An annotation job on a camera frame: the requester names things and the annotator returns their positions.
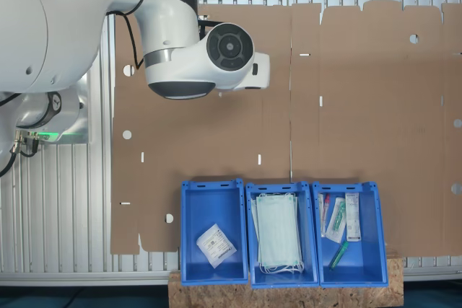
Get brown cardboard sheet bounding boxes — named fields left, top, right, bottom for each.
left=289, top=0, right=462, bottom=257
left=110, top=2, right=293, bottom=255

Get white face mask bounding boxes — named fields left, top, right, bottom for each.
left=250, top=192, right=306, bottom=276
left=255, top=195, right=303, bottom=268

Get blue plastic bin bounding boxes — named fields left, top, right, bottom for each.
left=179, top=177, right=250, bottom=286
left=245, top=181, right=321, bottom=289
left=312, top=180, right=389, bottom=287

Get clear packet with red swab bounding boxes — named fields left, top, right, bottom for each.
left=317, top=192, right=331, bottom=239

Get clear packet with green tube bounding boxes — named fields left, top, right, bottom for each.
left=325, top=197, right=347, bottom=244

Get white printed flat packet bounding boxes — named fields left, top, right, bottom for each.
left=344, top=192, right=362, bottom=243

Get green capped tube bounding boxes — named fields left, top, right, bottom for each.
left=328, top=241, right=350, bottom=271

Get chipboard block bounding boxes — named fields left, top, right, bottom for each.
left=167, top=248, right=404, bottom=308

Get black camera cable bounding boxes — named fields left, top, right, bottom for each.
left=106, top=0, right=149, bottom=71

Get black base cable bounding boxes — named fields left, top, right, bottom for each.
left=0, top=133, right=40, bottom=179

